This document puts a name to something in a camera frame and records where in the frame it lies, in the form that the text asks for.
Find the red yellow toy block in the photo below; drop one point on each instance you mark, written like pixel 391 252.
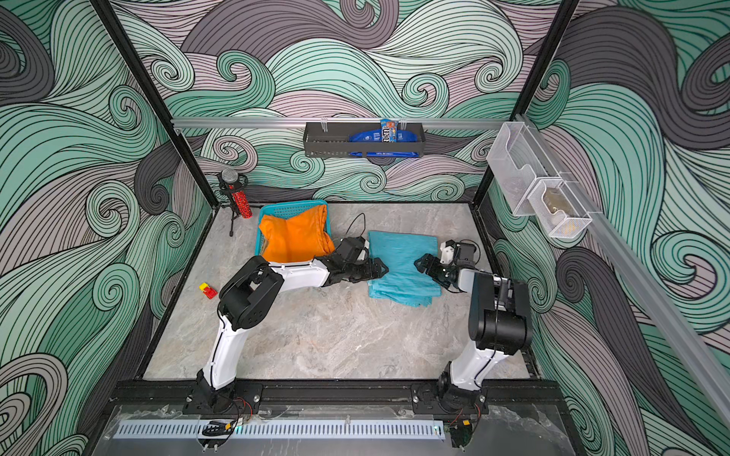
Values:
pixel 208 291

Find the aluminium rail wall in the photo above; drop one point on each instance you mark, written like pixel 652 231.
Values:
pixel 705 369
pixel 181 123

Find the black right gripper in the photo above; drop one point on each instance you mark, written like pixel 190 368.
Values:
pixel 436 269

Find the black microphone tripod stand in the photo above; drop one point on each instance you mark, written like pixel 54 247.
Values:
pixel 234 216

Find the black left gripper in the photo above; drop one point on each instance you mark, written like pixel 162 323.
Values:
pixel 377 269

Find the blue snack package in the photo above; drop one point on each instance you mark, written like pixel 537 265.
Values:
pixel 387 133

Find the black wall shelf tray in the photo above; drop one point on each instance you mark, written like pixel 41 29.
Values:
pixel 334 142

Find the aluminium rail right wall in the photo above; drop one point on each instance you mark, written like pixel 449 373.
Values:
pixel 705 369

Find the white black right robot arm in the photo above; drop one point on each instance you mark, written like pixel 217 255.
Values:
pixel 499 323

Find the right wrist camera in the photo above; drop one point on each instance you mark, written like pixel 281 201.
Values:
pixel 449 252

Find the teal cloth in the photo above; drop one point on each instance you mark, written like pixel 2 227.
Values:
pixel 403 283

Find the small clear plastic bin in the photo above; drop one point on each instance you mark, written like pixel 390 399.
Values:
pixel 558 211

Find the black corner frame post right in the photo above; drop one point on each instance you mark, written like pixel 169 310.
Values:
pixel 540 26

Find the black corner frame post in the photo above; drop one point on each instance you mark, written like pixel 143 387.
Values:
pixel 540 26
pixel 122 42

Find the orange cloth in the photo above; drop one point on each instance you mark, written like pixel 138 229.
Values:
pixel 296 239

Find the black corner frame post left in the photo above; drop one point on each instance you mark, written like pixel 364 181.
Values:
pixel 122 42

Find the white slotted cable duct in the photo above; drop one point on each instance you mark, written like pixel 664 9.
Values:
pixel 283 429

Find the red glitter microphone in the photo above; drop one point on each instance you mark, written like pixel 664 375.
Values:
pixel 233 185

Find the clear plastic wall bin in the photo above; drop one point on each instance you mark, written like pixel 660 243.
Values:
pixel 516 166

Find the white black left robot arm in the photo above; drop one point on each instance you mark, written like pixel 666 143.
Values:
pixel 246 300

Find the aluminium rail back wall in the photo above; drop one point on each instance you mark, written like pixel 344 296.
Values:
pixel 181 123

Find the teal plastic basket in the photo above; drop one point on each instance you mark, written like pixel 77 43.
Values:
pixel 287 210

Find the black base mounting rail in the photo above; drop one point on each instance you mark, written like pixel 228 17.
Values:
pixel 420 396

